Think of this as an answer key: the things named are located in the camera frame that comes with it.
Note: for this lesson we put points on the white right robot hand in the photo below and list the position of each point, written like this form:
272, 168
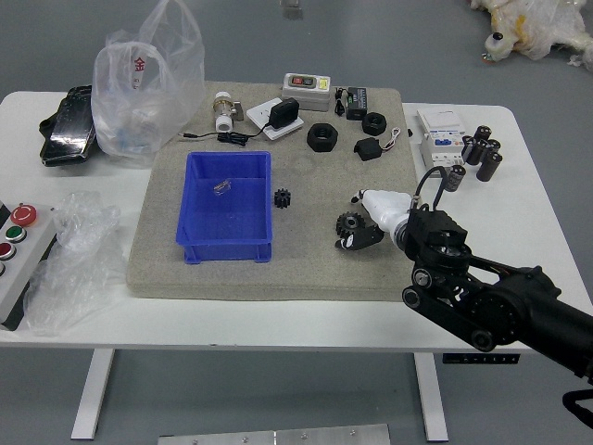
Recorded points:
387, 206

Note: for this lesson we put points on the big black gear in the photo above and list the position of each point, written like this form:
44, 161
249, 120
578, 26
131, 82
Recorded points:
348, 223

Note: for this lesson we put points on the small black gear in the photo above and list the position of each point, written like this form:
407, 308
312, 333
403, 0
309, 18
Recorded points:
281, 198

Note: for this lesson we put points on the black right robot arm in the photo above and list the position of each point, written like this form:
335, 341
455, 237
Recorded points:
505, 306

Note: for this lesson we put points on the small black hex nut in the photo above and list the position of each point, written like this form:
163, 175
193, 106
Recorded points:
373, 123

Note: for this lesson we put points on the big black hex nut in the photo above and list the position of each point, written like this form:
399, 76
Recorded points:
321, 137

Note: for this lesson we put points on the blue plastic box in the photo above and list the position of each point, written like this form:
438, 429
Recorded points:
227, 222

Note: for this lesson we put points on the grey push-button control box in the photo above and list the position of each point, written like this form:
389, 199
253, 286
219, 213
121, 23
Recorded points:
21, 259

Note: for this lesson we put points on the small black plastic block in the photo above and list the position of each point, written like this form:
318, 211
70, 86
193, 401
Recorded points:
368, 148

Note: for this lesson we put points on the black cylindrical capacitor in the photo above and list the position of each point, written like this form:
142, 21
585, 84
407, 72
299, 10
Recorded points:
483, 132
494, 144
467, 144
455, 177
475, 154
490, 166

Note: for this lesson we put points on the white circuit breaker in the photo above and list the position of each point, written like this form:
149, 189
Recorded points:
440, 134

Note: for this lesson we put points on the grey-brown foam mat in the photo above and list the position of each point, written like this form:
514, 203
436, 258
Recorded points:
306, 269

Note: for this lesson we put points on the black module with green label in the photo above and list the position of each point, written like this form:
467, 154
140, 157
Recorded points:
357, 103

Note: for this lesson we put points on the black power adapter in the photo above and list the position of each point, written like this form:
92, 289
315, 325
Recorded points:
284, 112

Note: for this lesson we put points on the black table control panel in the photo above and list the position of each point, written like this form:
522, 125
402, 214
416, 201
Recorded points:
482, 359

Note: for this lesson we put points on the white table leg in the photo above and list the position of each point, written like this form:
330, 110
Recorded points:
92, 394
431, 398

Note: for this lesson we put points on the small grey floor fixture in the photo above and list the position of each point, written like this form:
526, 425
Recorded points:
290, 9

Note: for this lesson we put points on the plush toy in plastic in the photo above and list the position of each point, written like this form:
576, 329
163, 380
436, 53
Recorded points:
537, 28

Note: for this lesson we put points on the silver metal floor plate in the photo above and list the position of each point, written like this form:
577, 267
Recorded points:
273, 436

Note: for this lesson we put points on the translucent white plastic bag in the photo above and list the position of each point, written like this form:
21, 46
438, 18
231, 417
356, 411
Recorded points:
139, 106

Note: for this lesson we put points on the crumpled clear plastic wrap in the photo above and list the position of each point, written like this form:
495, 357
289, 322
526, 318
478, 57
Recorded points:
74, 269

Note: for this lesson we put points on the black plastic tray pack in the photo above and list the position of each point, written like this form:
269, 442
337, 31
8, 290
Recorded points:
69, 130

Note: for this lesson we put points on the grey switch box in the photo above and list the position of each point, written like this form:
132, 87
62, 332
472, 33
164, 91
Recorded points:
306, 90

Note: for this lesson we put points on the white wall socket plate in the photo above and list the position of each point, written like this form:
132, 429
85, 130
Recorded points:
259, 113

